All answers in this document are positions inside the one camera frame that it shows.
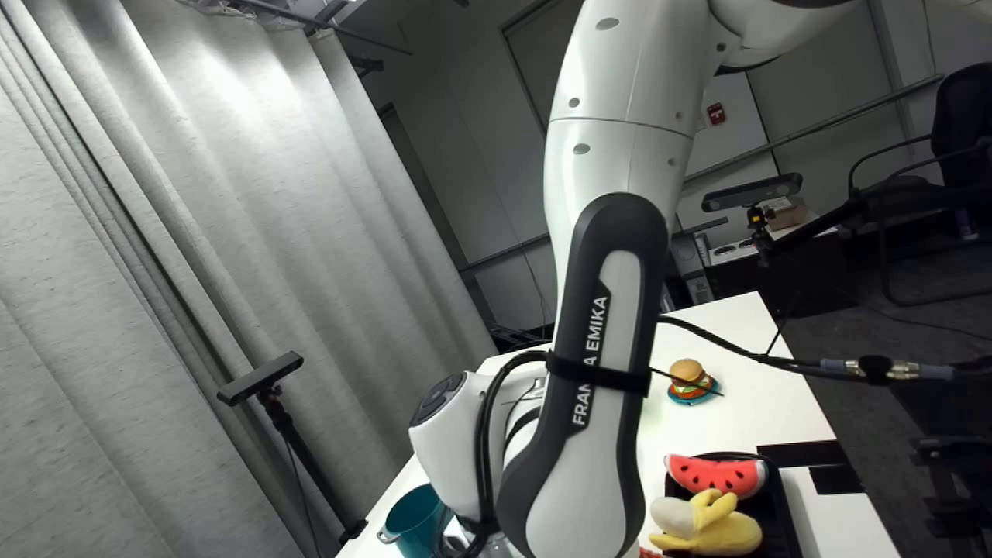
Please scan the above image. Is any large black tape patch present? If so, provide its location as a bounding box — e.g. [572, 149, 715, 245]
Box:
[757, 439, 879, 468]

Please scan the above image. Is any black office chair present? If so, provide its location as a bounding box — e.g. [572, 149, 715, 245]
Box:
[847, 58, 992, 306]

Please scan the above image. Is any teal toy pot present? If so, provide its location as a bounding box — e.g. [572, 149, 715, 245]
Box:
[376, 479, 459, 558]

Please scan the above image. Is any black plastic tray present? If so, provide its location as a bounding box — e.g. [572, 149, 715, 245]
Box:
[659, 448, 798, 558]

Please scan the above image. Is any yellow banana plush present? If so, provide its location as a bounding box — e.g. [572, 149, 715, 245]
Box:
[647, 487, 765, 558]

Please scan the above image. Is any grey door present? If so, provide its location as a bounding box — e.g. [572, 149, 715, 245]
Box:
[501, 0, 569, 268]

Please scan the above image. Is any grey stereo camera bar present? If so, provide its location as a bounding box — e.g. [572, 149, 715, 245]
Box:
[700, 170, 805, 213]

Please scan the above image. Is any grey pleated curtain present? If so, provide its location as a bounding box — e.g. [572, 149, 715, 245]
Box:
[0, 0, 505, 558]

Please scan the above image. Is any small black tape patch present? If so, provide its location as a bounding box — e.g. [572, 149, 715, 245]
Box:
[805, 464, 879, 497]

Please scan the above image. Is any toy burger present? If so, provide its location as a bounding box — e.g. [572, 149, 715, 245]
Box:
[667, 355, 715, 400]

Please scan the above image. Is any red watermelon slice plush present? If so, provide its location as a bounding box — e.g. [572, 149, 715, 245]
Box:
[663, 448, 767, 502]

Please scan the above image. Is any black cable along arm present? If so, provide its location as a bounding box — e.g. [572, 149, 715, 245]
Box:
[468, 347, 567, 558]

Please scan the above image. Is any black tripod stand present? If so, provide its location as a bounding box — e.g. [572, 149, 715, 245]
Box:
[258, 388, 372, 546]

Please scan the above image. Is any small teal toy plate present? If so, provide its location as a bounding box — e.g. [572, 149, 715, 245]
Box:
[668, 377, 721, 410]

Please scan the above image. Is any black cabinet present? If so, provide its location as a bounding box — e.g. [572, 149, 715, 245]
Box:
[757, 228, 861, 318]

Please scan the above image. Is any black flat bar on stand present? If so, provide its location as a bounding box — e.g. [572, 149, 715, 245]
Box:
[213, 351, 308, 410]

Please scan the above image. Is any black cable with metal connector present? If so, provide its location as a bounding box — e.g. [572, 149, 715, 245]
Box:
[647, 314, 992, 388]

